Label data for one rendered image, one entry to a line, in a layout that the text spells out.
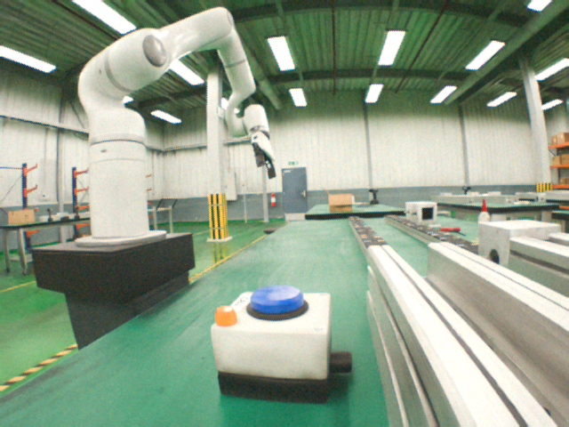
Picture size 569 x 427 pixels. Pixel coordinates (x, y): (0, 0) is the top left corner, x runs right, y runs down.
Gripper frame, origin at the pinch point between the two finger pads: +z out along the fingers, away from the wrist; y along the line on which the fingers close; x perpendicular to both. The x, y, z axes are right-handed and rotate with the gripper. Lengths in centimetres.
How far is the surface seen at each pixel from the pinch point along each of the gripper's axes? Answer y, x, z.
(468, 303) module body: -55, -33, 60
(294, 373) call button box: -61, -20, 61
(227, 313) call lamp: -63, -17, 57
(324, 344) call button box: -62, -23, 60
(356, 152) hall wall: 879, -69, -567
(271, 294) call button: -60, -19, 55
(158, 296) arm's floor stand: -43, 10, 47
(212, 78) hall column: 284, 187, -542
